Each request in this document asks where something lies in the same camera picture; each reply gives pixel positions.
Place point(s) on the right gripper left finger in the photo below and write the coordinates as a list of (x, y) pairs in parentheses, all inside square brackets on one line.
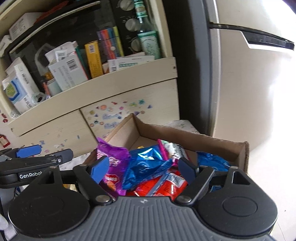
[(89, 177)]

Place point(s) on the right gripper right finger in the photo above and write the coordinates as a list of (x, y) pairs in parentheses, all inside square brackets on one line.
[(198, 179)]

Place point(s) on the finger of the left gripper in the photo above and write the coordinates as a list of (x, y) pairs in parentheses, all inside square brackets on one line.
[(28, 151)]

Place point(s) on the blue foil pack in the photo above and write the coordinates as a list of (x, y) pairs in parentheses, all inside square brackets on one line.
[(218, 164), (144, 164)]

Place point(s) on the red noodle pack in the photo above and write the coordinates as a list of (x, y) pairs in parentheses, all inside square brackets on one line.
[(171, 184)]

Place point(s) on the purple snack pack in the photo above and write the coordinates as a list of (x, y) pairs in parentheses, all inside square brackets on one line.
[(118, 162)]

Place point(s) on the light blue America snack pack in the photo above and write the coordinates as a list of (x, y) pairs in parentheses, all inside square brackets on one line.
[(172, 151)]

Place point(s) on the white gloved hand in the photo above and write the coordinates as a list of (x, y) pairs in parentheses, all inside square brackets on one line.
[(3, 223)]

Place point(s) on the cream sideboard cabinet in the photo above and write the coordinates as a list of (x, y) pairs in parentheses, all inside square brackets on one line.
[(76, 117)]

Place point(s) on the cardboard milk box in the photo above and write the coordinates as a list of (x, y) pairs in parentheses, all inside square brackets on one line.
[(132, 134)]

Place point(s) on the white blue tissue box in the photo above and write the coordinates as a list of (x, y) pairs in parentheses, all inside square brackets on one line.
[(19, 86)]

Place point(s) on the white orange canister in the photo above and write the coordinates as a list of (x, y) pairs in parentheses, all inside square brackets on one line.
[(51, 84)]

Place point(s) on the white barcode box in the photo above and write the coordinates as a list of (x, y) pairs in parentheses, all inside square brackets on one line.
[(65, 66)]

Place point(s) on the white flat box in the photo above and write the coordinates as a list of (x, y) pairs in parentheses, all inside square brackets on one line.
[(127, 61)]

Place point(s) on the yellow box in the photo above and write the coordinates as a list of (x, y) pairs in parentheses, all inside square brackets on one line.
[(94, 60)]

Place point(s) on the coloured book stack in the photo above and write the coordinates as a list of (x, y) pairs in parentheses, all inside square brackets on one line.
[(109, 44)]

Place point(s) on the green glass bottle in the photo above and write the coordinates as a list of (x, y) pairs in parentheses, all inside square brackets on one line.
[(148, 36)]

